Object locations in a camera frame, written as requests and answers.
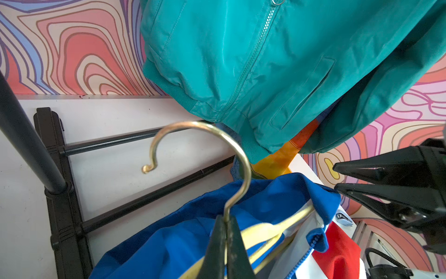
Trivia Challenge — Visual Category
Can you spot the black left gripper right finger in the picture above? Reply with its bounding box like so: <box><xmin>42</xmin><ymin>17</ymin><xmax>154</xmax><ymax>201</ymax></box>
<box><xmin>227</xmin><ymin>216</ymin><xmax>256</xmax><ymax>279</ymax></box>

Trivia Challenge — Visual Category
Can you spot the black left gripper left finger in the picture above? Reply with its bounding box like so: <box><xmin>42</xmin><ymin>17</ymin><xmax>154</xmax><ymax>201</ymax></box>
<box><xmin>197</xmin><ymin>215</ymin><xmax>226</xmax><ymax>279</ymax></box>

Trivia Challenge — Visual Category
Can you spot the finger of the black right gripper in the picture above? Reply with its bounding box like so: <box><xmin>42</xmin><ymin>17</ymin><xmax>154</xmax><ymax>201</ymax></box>
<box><xmin>333</xmin><ymin>138</ymin><xmax>446</xmax><ymax>185</ymax></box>
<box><xmin>334</xmin><ymin>184</ymin><xmax>446</xmax><ymax>230</ymax></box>

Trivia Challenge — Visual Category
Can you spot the blue white red jacket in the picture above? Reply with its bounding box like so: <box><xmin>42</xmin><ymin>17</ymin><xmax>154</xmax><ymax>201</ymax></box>
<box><xmin>91</xmin><ymin>173</ymin><xmax>366</xmax><ymax>279</ymax></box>

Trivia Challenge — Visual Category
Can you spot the wooden hanger gold hook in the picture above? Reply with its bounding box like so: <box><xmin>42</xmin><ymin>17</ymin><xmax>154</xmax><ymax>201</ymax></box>
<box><xmin>141</xmin><ymin>120</ymin><xmax>316</xmax><ymax>279</ymax></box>

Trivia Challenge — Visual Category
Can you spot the teal green jacket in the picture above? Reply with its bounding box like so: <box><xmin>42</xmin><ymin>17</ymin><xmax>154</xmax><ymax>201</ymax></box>
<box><xmin>141</xmin><ymin>1</ymin><xmax>446</xmax><ymax>163</ymax></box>

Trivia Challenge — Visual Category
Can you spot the multicolour patchwork jacket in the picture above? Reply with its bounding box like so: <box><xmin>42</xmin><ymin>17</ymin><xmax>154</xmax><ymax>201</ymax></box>
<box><xmin>251</xmin><ymin>119</ymin><xmax>321</xmax><ymax>180</ymax></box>

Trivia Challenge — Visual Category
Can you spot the black clothes rack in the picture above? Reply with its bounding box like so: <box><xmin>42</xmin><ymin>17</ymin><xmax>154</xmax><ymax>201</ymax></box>
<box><xmin>1</xmin><ymin>77</ymin><xmax>233</xmax><ymax>279</ymax></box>

